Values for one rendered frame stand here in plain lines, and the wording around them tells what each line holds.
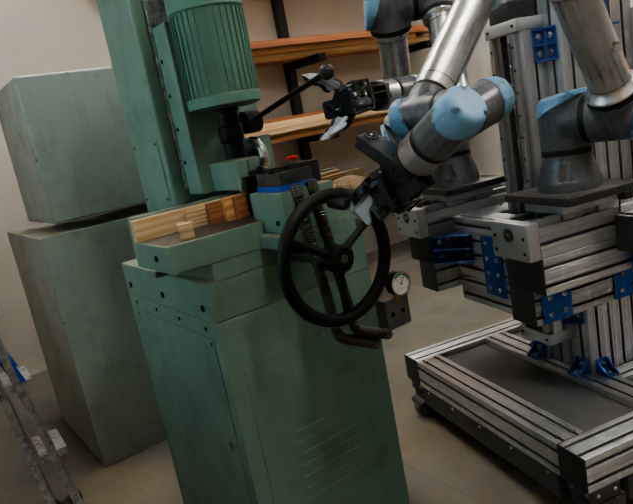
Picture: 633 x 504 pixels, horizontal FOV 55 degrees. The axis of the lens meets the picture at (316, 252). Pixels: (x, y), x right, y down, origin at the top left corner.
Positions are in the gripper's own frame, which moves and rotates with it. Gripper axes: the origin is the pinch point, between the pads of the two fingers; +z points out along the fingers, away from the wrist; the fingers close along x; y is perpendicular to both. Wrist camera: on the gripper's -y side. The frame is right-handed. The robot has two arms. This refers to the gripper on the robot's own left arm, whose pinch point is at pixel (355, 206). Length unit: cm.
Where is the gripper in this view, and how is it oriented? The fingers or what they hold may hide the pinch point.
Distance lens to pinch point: 121.0
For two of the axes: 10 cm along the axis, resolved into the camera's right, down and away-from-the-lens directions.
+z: -4.0, 4.3, 8.1
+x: 7.9, -2.8, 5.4
